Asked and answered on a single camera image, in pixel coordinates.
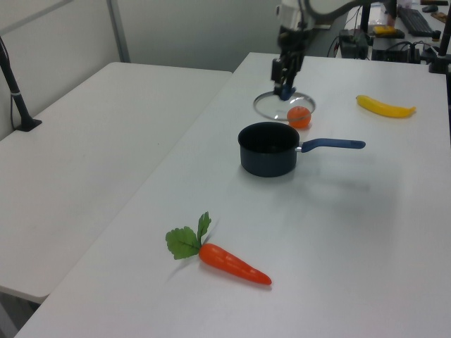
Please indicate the orange toy carrot with leaves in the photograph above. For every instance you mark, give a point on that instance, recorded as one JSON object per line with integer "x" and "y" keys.
{"x": 229, "y": 262}

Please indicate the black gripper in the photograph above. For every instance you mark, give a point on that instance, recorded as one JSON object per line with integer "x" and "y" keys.
{"x": 293, "y": 42}

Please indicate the black keyboard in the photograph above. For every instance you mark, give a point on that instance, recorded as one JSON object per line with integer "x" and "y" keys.
{"x": 415, "y": 21}

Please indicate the black camera pole with base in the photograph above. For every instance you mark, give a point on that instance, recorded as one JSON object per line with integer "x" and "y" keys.
{"x": 15, "y": 95}

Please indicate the dark blue saucepan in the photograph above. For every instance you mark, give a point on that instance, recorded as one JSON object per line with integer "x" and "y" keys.
{"x": 267, "y": 160}

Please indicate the glass lid with blue knob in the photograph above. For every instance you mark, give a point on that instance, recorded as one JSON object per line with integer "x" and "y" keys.
{"x": 271, "y": 105}

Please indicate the orange toy fruit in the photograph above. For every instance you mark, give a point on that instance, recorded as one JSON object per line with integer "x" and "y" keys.
{"x": 299, "y": 119}

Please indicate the black electronics box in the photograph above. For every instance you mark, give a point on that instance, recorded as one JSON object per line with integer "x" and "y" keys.
{"x": 352, "y": 44}

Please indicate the yellow box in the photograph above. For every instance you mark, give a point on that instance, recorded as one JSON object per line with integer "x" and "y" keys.
{"x": 384, "y": 30}

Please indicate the black clamp pole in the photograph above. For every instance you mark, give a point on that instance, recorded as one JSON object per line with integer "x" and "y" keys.
{"x": 442, "y": 53}

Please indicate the grey partition post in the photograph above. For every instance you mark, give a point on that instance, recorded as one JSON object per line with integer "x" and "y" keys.
{"x": 119, "y": 30}

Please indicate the yellow toy banana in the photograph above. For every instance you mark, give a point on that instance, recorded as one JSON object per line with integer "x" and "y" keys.
{"x": 384, "y": 108}

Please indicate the black computer mouse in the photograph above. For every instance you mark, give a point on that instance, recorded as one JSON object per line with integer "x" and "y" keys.
{"x": 430, "y": 8}

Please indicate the brown wooden panel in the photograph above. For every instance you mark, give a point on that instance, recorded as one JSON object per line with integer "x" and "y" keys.
{"x": 326, "y": 25}

